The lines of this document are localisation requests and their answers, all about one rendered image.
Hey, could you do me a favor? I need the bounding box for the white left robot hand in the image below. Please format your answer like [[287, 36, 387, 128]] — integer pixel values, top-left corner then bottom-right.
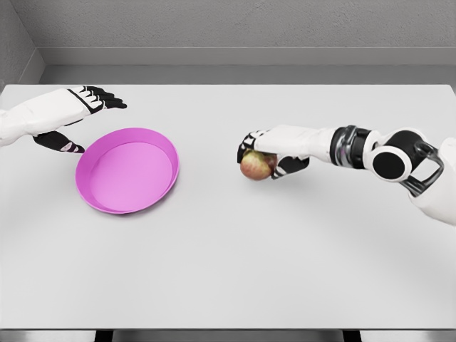
[[21, 85, 128, 154]]

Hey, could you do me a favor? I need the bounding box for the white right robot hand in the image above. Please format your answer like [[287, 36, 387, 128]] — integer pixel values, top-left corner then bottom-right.
[[237, 124, 316, 180]]

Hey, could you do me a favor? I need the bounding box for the red-green apple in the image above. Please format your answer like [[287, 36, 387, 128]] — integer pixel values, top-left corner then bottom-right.
[[239, 150, 279, 182]]

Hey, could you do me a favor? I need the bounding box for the pink round plate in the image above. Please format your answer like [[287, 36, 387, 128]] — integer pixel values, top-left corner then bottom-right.
[[75, 128, 180, 215]]

